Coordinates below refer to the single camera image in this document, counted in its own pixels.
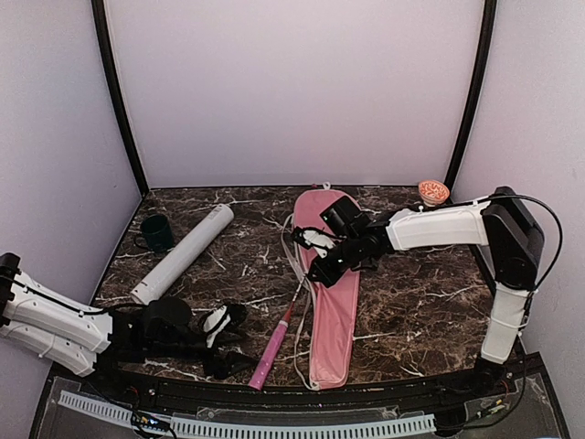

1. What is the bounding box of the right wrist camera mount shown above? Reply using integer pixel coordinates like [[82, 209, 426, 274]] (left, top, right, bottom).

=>
[[292, 227, 338, 258]]

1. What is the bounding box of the pink badminton racket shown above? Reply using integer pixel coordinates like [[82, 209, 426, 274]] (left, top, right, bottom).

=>
[[248, 275, 306, 391]]

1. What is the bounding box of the left black corner post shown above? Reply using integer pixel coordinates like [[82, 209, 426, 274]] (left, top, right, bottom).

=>
[[90, 0, 150, 198]]

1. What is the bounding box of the orange patterned small bowl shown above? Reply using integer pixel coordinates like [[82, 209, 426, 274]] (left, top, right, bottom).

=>
[[418, 179, 451, 208]]

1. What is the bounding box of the pink racket cover bag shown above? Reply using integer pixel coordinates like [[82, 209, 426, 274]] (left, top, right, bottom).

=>
[[281, 183, 360, 391]]

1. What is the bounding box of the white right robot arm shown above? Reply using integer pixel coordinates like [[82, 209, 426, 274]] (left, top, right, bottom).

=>
[[293, 187, 548, 397]]

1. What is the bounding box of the white shuttlecock tube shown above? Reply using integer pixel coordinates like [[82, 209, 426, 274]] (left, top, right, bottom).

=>
[[130, 204, 234, 305]]

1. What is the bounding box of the black front table rail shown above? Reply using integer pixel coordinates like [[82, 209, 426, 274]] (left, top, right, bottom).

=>
[[81, 359, 522, 412]]

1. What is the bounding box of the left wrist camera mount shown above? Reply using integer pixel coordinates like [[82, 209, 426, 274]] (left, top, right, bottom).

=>
[[197, 303, 248, 348]]

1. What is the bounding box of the grey slotted cable duct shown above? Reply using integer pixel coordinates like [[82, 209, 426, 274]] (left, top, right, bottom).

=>
[[58, 391, 436, 439]]

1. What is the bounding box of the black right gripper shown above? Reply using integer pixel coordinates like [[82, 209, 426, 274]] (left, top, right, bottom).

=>
[[308, 233, 364, 287]]

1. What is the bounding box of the black corner post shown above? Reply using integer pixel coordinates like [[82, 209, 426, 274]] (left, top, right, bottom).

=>
[[443, 0, 498, 192], [90, 0, 150, 198]]

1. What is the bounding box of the right black corner post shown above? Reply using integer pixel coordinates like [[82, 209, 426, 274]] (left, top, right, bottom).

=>
[[443, 0, 498, 192]]

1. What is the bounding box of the dark green mug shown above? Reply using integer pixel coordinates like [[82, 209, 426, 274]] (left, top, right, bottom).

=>
[[133, 214, 175, 253]]

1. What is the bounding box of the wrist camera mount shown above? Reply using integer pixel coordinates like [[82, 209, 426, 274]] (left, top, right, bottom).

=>
[[292, 227, 338, 258], [197, 303, 248, 348]]

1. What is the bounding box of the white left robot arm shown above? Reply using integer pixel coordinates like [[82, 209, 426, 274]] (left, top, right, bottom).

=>
[[1, 252, 258, 399]]

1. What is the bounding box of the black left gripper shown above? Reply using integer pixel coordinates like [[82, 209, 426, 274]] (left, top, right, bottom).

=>
[[148, 329, 258, 380]]

